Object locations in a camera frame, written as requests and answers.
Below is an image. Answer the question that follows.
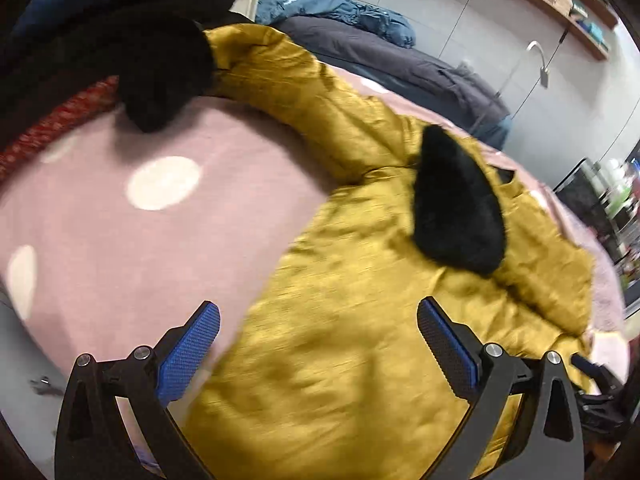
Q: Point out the pink polka dot bed sheet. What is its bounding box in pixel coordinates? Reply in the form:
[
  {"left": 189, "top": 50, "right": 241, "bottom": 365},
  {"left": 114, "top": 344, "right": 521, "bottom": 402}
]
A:
[{"left": 0, "top": 72, "right": 628, "bottom": 466}]

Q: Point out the gold jacket with black fur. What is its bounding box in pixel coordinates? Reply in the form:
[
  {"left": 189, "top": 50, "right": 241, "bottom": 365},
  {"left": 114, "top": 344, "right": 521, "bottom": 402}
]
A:
[{"left": 119, "top": 14, "right": 603, "bottom": 480}]

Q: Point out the dark grey blanket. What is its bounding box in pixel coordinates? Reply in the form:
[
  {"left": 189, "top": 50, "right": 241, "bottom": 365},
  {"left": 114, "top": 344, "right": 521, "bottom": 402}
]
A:
[{"left": 274, "top": 15, "right": 512, "bottom": 150}]

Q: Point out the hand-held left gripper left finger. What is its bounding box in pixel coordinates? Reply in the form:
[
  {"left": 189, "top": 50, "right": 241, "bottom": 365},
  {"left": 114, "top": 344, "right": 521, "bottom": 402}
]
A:
[{"left": 54, "top": 300, "right": 222, "bottom": 480}]

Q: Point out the black wire rack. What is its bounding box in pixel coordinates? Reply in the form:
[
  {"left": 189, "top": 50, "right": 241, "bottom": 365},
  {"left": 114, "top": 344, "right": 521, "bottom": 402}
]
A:
[{"left": 554, "top": 152, "right": 640, "bottom": 286}]

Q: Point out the silver wall lamp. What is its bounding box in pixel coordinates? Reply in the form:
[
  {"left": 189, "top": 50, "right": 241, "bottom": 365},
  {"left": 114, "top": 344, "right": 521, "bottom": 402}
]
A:
[{"left": 470, "top": 40, "right": 552, "bottom": 131}]

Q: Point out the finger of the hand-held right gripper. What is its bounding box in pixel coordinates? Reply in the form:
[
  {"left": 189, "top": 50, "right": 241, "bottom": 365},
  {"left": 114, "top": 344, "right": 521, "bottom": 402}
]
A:
[{"left": 570, "top": 354, "right": 631, "bottom": 436}]

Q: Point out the black folded garment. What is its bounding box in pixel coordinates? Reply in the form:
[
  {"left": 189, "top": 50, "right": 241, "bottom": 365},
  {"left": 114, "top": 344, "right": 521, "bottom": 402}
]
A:
[{"left": 0, "top": 0, "right": 201, "bottom": 153}]

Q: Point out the red patterned folded garment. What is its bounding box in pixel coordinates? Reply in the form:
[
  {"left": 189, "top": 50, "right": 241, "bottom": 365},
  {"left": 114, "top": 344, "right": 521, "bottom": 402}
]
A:
[{"left": 0, "top": 76, "right": 122, "bottom": 183}]

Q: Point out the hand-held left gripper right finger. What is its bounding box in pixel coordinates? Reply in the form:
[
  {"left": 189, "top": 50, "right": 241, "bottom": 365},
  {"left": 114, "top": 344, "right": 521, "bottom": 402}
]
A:
[{"left": 416, "top": 296, "right": 585, "bottom": 480}]

